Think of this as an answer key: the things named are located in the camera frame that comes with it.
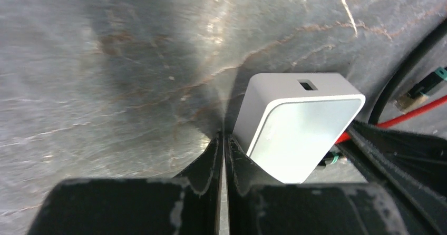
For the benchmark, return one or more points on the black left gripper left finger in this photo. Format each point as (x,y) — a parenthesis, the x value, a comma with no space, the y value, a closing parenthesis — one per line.
(187,203)

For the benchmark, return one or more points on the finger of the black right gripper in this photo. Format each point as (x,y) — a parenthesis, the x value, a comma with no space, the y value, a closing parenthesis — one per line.
(413,163)

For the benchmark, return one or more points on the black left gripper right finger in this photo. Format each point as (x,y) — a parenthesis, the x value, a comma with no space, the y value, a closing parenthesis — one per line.
(260,204)

